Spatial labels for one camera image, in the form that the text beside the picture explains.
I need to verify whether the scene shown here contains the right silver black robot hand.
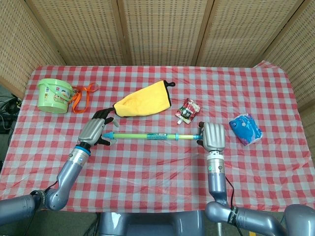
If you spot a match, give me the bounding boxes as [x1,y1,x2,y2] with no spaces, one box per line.
[196,121,226,152]

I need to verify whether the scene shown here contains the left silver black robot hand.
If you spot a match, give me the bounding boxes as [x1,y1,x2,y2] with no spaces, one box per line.
[78,108,121,148]

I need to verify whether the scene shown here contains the woven bamboo screen panel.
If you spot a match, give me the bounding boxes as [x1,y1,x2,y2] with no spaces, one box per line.
[253,0,315,158]
[117,0,214,66]
[194,0,308,67]
[24,0,128,66]
[0,0,68,99]

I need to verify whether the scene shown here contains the blue tissue pack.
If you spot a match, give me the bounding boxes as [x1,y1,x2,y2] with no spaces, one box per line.
[228,113,263,146]

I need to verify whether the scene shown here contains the green plastic toy bucket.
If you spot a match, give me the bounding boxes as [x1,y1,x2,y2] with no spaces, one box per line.
[37,78,74,114]

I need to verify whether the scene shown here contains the black floor cables bundle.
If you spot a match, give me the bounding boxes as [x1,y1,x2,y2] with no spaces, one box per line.
[0,94,22,133]

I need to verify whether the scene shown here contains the grey robot torso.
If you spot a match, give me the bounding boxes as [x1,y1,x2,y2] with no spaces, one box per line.
[98,211,205,236]

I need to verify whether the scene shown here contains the orange ribbon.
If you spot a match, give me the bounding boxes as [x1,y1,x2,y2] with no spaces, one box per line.
[71,83,100,114]

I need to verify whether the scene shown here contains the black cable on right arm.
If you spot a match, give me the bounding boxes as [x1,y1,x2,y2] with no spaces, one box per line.
[225,176,243,236]

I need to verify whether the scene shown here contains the red drink pouch white spout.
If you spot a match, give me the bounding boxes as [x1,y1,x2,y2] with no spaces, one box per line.
[175,97,201,125]

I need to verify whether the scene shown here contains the yellow microfibre cloth black trim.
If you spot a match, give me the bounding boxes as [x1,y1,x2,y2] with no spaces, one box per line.
[112,80,176,118]

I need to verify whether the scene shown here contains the red white checkered tablecloth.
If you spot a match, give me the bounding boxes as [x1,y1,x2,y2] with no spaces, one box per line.
[0,60,310,213]

